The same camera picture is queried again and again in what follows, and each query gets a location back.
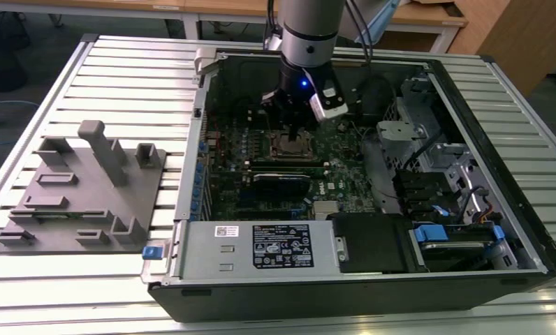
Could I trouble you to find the silver CPU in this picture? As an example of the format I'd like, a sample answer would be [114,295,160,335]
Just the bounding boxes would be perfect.
[279,135,309,155]

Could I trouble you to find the metal socket cover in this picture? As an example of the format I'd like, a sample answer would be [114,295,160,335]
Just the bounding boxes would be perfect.
[269,131,319,161]

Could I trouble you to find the CPU socket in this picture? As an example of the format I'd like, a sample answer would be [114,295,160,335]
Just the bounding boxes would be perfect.
[267,129,320,162]

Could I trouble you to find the black graphics card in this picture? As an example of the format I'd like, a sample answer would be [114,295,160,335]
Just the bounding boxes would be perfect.
[251,172,312,207]

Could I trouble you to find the grey case latch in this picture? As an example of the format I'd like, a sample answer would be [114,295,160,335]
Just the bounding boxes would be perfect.
[192,47,220,76]

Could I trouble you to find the silver drive cage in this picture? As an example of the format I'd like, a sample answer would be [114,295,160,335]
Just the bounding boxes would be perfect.
[375,76,498,224]

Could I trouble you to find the green motherboard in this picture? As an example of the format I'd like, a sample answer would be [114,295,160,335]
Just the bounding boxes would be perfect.
[201,114,385,223]

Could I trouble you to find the silver chipset heat sink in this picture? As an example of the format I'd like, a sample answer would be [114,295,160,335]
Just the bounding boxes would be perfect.
[312,200,341,214]

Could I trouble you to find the black disk bay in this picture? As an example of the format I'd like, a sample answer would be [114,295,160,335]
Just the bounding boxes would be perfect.
[392,170,462,224]

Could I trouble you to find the silver power supply unit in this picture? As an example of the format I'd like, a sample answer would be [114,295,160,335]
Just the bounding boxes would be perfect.
[168,220,343,280]

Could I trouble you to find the blue disk carrier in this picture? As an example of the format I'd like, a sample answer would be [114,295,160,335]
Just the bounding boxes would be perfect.
[410,223,507,261]

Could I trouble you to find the grey parts rack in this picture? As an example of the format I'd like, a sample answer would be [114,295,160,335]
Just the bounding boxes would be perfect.
[0,119,168,253]

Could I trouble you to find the black PC case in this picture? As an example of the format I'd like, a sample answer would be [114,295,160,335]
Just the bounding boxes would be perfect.
[140,47,556,324]

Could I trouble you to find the wooden cabinet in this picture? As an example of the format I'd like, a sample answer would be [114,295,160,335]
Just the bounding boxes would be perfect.
[444,0,556,97]

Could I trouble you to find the black office chair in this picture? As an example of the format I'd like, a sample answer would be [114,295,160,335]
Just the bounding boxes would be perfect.
[0,10,32,94]

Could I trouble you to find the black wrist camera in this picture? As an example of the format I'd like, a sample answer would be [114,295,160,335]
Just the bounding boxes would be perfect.
[260,89,283,109]

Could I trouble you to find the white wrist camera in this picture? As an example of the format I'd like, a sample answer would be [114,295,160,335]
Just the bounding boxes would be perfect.
[308,79,349,122]

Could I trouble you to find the black looped cable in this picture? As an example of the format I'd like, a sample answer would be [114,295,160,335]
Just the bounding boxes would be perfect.
[355,75,396,119]

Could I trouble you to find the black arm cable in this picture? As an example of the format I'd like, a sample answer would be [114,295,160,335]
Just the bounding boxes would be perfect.
[344,0,375,66]

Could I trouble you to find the coloured wire bundle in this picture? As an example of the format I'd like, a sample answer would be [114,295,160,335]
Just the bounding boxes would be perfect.
[472,204,498,225]

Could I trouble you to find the blue floor cable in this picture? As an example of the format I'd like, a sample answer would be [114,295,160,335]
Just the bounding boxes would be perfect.
[0,99,41,144]

